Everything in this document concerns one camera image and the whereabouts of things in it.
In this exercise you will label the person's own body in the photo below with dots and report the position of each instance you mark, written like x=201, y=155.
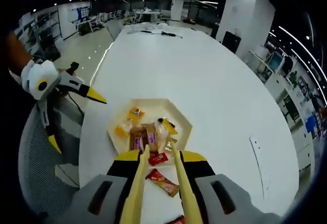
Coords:
x=18, y=111

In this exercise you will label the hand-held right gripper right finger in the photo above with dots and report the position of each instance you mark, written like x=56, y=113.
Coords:
x=204, y=196

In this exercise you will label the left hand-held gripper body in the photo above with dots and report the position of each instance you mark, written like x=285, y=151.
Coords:
x=38, y=73

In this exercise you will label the blue wall board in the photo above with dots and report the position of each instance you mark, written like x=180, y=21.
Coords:
x=79, y=12

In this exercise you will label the pile of assorted snacks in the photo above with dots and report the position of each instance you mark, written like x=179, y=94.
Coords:
x=153, y=134

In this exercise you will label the desktop monitor teal screen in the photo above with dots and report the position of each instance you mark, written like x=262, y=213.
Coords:
x=274, y=62

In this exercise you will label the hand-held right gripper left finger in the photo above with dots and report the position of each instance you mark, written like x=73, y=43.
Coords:
x=115, y=188

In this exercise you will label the blue box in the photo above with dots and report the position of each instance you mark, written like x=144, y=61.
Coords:
x=310, y=124

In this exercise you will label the yellow food tongs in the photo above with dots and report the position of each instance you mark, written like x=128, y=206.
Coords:
x=138, y=178

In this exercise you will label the white mesh office chair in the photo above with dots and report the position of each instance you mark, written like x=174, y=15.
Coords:
x=41, y=162

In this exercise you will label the metal storage shelf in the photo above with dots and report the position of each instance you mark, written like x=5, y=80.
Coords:
x=43, y=30

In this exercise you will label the white office cabinet row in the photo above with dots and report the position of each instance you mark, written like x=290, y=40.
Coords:
x=288, y=88

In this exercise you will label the black rectangular panel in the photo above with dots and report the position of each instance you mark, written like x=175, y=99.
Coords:
x=231, y=41

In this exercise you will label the red snack packet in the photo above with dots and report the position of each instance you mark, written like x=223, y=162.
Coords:
x=157, y=158
x=178, y=220

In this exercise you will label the cream hexagonal container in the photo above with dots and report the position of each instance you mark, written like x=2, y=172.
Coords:
x=178, y=122

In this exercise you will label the long red-brown snack bar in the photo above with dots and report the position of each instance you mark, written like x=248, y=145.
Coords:
x=163, y=183

